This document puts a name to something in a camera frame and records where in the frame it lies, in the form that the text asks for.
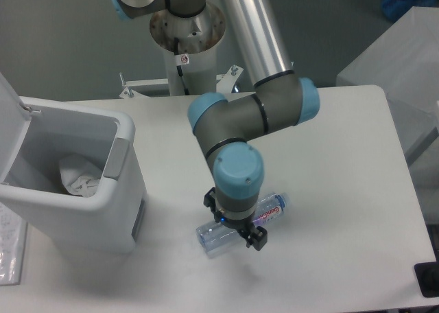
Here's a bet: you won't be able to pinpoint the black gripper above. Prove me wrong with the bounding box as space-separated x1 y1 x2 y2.
203 187 268 251

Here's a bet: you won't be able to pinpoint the clear plastic water bottle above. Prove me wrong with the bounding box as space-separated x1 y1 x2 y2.
196 192 291 257

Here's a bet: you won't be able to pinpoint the white plastic bag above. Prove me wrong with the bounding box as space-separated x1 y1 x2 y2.
58 154 102 198

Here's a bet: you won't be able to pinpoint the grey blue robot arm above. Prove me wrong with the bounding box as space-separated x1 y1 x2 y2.
111 0 320 250

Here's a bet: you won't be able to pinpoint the white trash can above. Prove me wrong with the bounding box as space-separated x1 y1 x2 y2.
1 79 146 253

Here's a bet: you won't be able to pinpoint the black device at edge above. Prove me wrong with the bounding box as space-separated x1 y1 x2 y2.
414 262 438 298

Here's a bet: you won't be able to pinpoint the paper sheet in sleeve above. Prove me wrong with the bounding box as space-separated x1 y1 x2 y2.
1 204 27 286

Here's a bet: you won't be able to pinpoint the white side table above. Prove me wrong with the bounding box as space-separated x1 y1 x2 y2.
336 7 438 224

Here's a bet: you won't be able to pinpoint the white pedestal foot bracket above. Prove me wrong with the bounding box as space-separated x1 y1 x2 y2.
119 65 244 99

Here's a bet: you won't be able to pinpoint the black cable on pedestal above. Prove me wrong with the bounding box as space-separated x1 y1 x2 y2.
173 36 191 96

